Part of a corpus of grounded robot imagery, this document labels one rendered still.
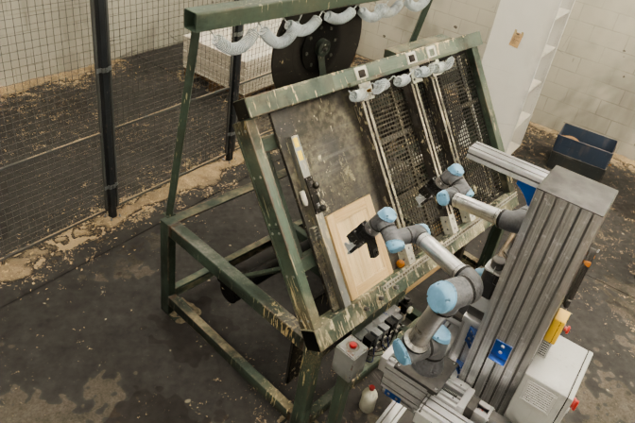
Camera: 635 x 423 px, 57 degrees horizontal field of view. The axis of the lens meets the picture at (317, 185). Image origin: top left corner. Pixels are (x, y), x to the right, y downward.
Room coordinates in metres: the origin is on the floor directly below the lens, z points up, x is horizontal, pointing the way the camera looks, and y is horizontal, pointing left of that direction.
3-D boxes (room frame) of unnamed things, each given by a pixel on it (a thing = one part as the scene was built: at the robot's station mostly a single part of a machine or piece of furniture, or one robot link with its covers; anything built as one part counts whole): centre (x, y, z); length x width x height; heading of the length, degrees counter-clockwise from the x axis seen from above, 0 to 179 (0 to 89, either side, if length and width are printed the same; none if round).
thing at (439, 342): (1.85, -0.62, 1.20); 0.13 x 0.12 x 0.14; 123
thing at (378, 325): (2.38, -0.52, 0.69); 0.50 x 0.14 x 0.24; 142
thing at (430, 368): (1.86, -0.63, 1.09); 0.15 x 0.15 x 0.10
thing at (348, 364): (1.99, -0.30, 0.84); 0.12 x 0.12 x 0.18; 52
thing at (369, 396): (2.37, -0.53, 0.10); 0.10 x 0.10 x 0.20
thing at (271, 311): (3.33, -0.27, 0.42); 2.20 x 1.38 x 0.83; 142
